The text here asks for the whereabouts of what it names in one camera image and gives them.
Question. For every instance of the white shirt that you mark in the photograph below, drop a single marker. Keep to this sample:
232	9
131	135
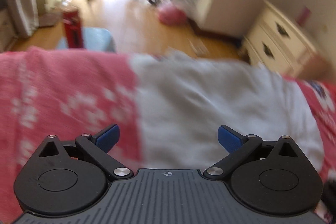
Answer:
210	108

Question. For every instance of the red thermos bottle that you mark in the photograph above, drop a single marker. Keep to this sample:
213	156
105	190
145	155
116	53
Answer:
73	29

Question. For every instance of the pink card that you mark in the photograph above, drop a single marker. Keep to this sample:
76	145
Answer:
304	15

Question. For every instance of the plastic bag with red contents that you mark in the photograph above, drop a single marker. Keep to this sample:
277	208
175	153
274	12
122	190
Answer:
172	15

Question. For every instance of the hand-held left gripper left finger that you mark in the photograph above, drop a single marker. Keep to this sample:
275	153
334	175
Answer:
109	138

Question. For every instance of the cream nightstand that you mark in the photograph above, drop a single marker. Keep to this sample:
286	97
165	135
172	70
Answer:
278	43

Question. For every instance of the blue plastic stool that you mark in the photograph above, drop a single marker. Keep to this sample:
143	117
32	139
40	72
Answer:
97	39

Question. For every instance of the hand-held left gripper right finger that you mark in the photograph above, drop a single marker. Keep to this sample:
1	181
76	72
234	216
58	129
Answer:
229	138

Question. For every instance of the pink floral blanket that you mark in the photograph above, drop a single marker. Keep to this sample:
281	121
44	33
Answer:
65	98

